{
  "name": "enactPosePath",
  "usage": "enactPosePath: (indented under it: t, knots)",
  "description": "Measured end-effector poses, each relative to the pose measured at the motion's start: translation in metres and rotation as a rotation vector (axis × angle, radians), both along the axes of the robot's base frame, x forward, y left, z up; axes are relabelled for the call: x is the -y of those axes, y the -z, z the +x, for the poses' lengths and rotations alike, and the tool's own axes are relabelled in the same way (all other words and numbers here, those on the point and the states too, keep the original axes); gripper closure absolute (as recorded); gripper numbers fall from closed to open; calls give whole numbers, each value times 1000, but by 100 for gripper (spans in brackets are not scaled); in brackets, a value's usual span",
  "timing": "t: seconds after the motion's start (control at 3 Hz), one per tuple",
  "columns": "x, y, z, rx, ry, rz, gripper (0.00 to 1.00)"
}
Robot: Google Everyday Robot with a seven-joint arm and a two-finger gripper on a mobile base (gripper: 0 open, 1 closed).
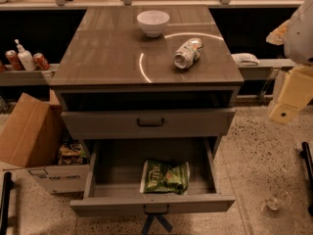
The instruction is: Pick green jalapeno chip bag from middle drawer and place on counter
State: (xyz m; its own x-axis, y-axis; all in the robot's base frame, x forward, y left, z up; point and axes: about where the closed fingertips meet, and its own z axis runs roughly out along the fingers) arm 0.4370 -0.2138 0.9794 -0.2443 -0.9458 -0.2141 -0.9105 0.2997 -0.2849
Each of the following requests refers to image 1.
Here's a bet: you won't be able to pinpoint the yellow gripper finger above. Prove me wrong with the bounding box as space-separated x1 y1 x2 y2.
269 65 313 124

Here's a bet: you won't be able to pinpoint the green jalapeno chip bag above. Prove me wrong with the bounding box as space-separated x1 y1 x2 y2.
140 160 190 195

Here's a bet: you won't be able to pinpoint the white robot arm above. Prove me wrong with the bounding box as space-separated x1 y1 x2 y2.
266 0 313 124

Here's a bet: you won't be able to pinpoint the closed top drawer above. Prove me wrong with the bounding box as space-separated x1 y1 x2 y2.
62 108 235 139

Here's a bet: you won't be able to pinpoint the open middle drawer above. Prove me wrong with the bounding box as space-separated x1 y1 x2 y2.
70 138 235 216

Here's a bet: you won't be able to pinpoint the grey drawer cabinet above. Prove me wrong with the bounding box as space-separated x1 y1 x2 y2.
49 5 245 142

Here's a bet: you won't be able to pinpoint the grey side shelf right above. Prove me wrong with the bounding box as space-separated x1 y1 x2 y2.
239 59 294 80

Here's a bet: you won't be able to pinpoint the grey side shelf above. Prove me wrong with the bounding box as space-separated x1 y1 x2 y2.
0 64 59 86
239 59 294 80

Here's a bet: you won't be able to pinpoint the black bar right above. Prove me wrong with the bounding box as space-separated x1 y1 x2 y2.
299 141 313 217

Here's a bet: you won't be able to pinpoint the black bar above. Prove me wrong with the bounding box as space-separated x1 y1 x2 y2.
0 171 14 235
299 141 313 217

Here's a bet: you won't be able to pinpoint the folded white cloth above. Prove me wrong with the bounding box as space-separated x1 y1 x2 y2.
232 53 259 67

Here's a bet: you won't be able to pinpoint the crushed green soda can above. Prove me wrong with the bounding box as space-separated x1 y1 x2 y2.
173 37 203 70

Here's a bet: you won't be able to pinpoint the white ceramic bowl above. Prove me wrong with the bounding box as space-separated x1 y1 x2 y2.
137 10 170 37

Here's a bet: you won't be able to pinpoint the snack bags in box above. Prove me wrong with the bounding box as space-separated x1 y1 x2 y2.
58 141 87 165

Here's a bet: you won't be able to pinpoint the red soda can right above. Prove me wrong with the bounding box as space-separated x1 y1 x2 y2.
33 53 50 71

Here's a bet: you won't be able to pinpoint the red soda can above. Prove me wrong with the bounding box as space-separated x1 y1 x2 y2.
33 53 50 71
5 50 23 71

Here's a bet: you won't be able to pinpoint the white pump bottle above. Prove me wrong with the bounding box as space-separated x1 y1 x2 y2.
15 39 36 71

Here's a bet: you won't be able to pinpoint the cardboard box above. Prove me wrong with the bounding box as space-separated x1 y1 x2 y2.
0 93 89 194

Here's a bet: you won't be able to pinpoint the grey side shelf left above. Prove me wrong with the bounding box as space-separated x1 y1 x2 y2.
0 64 59 86

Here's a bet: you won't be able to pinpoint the red soda can left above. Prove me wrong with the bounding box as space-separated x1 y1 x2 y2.
5 50 23 71

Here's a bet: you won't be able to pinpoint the black bar left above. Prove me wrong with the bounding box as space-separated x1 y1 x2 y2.
0 171 14 235

